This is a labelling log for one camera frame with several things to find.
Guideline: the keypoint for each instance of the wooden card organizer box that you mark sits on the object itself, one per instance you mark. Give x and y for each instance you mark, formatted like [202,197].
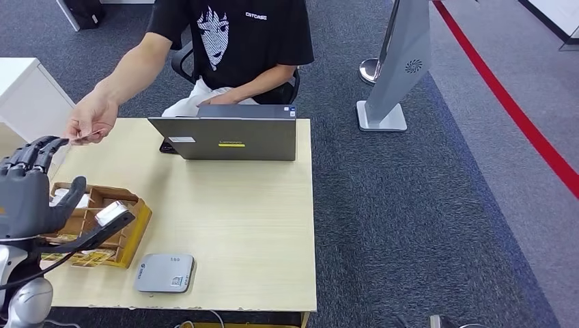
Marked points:
[135,226]

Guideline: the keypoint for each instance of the pale blue ID card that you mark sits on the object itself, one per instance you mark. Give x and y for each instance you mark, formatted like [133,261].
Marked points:
[90,134]

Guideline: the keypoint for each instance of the black phone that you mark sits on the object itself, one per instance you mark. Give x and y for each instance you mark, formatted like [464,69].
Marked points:
[166,147]

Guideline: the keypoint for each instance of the person's right hand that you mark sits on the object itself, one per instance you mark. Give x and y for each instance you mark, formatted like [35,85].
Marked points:
[92,115]

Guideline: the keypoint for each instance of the black bag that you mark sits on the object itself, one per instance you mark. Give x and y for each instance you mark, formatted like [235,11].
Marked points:
[85,12]

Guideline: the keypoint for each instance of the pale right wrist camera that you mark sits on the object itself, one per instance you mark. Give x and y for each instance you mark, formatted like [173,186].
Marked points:
[436,322]

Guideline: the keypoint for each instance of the clear acrylic stand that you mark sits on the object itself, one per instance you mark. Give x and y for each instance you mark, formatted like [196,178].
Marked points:
[571,45]

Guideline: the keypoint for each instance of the chrome stanchion post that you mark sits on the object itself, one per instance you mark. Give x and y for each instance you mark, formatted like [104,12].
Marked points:
[369,71]

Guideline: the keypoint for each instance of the grey laptop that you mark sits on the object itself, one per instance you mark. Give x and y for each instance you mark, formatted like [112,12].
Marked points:
[235,138]

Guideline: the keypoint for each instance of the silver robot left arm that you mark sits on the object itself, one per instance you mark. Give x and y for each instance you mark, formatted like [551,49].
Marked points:
[29,303]

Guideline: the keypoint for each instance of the red floor tape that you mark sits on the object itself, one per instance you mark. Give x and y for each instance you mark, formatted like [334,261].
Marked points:
[511,108]

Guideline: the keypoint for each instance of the small gold key card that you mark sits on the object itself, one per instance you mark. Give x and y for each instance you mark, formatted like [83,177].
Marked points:
[68,237]

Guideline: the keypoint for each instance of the white platform with black edge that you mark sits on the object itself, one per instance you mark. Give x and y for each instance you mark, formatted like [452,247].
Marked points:
[556,13]

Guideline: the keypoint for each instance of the person's left forearm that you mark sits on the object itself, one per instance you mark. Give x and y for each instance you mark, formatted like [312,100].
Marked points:
[269,80]

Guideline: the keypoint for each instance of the grey card reader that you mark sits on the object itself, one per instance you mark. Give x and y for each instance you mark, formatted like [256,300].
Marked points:
[163,273]

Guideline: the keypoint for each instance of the person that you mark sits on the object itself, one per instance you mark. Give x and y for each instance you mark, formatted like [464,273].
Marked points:
[249,45]

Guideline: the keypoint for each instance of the grey kiosk stand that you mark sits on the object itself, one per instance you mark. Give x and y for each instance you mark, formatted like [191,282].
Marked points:
[400,68]

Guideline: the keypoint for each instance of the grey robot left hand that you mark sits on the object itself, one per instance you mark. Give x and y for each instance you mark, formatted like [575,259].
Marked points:
[25,203]

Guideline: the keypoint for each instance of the white cabinet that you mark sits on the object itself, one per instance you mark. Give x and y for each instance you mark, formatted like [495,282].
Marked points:
[27,99]

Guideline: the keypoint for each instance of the person's left hand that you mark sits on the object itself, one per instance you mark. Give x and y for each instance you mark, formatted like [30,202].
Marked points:
[221,99]

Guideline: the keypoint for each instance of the person's right forearm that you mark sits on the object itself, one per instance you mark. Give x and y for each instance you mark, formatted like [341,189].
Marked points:
[135,68]

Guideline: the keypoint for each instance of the white panel leg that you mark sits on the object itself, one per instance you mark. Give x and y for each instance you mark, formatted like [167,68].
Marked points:
[68,16]

